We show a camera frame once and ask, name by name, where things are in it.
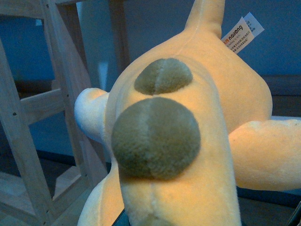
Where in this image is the light wooden shelf unit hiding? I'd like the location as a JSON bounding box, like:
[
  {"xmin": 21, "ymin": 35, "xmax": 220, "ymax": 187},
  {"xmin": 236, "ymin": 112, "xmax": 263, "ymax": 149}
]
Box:
[{"xmin": 0, "ymin": 0, "xmax": 130, "ymax": 226}]

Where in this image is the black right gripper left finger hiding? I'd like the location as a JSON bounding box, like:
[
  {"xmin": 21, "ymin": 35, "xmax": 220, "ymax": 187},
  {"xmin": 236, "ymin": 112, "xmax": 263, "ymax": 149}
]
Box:
[{"xmin": 112, "ymin": 210, "xmax": 131, "ymax": 226}]

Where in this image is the yellow dinosaur plush toy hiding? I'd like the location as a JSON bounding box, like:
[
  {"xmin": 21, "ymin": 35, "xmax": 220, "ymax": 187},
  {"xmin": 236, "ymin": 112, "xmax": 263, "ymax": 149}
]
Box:
[{"xmin": 74, "ymin": 0, "xmax": 301, "ymax": 226}]

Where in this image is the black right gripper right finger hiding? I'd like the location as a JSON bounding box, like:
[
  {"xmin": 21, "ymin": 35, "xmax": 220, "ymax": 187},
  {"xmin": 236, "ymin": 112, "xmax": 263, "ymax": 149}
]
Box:
[{"xmin": 287, "ymin": 203, "xmax": 301, "ymax": 226}]

